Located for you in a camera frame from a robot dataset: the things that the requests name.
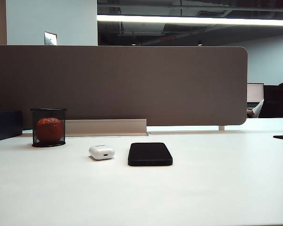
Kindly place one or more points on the brown desk partition panel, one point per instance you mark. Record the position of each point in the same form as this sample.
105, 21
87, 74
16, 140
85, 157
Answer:
122, 84

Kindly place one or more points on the silver wall plate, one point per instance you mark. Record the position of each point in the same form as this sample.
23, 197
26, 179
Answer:
50, 38

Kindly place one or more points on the red ball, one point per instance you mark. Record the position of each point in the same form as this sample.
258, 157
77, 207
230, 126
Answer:
49, 129

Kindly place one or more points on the long ceiling light strip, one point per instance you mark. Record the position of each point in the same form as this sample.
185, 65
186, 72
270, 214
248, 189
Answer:
193, 19

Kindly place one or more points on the background computer monitor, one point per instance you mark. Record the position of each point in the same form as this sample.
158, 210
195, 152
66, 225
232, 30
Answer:
255, 92

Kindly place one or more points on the dark blue box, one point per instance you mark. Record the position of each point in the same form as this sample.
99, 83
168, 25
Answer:
4, 124

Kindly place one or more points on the black smartphone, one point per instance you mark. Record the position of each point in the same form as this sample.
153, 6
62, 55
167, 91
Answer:
149, 154

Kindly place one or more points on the white partition bracket foot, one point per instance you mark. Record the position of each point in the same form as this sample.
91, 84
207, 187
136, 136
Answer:
221, 128

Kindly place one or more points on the background person in dark clothes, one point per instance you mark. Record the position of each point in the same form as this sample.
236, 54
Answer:
277, 101

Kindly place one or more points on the black mesh pen holder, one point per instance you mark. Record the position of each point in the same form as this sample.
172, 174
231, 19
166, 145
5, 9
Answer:
48, 115

